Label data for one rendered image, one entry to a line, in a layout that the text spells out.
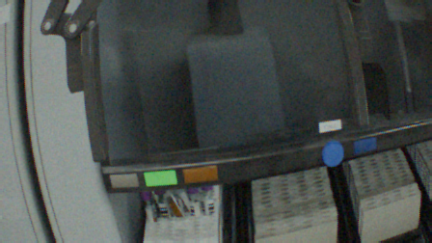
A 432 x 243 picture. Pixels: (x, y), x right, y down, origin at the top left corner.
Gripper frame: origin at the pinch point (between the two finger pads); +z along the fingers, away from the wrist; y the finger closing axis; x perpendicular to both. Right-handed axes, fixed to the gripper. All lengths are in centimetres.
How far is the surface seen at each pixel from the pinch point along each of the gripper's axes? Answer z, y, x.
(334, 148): 21, 10, 71
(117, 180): 22, -15, 72
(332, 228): 33, 10, 74
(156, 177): 22, -10, 72
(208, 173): 22, -4, 72
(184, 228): 34, -9, 88
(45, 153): 18, -26, 75
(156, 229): 34, -13, 87
